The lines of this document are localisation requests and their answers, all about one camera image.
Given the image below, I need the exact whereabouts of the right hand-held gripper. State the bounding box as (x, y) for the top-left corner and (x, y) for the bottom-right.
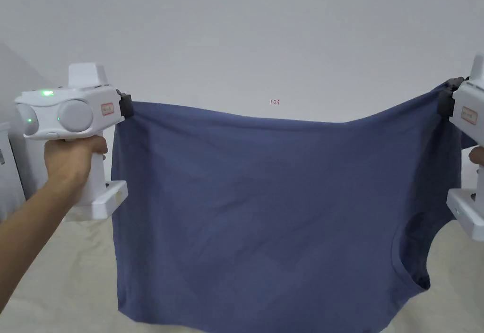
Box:
(438, 54), (484, 241)

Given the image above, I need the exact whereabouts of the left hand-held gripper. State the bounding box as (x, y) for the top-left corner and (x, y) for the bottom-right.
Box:
(14, 62), (133, 221)

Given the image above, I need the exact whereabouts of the dark blue shirt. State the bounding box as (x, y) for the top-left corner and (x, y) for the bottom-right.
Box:
(111, 83), (463, 333)

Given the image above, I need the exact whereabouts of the person's left forearm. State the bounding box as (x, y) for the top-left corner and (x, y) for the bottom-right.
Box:
(0, 176), (74, 313)

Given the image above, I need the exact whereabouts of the person's right hand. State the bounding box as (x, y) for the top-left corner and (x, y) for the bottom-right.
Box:
(468, 146), (484, 167)

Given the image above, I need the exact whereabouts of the person's left hand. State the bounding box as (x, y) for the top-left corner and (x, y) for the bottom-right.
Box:
(43, 135), (110, 205)

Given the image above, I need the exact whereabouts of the white cabinet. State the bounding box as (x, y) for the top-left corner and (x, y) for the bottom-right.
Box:
(0, 122), (28, 222)

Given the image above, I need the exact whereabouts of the bed with beige sheet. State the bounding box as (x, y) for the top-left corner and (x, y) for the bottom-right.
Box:
(0, 180), (484, 333)

